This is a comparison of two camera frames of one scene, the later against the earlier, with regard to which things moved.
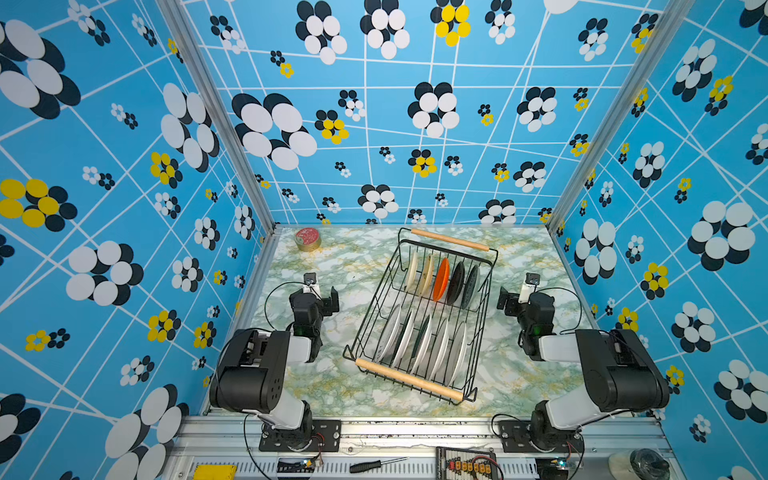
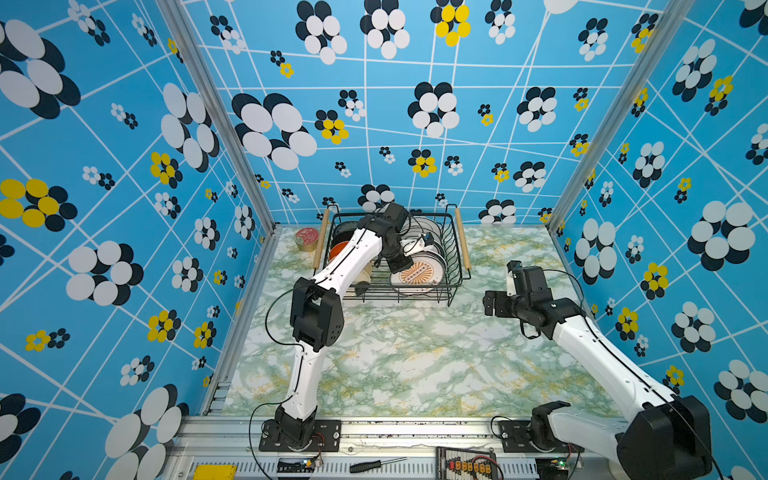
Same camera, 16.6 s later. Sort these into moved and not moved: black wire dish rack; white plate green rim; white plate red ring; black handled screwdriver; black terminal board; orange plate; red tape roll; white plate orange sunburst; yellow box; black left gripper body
Moved: orange plate; black left gripper body; white plate red ring; black wire dish rack; white plate orange sunburst; white plate green rim
Not moved: yellow box; red tape roll; black terminal board; black handled screwdriver
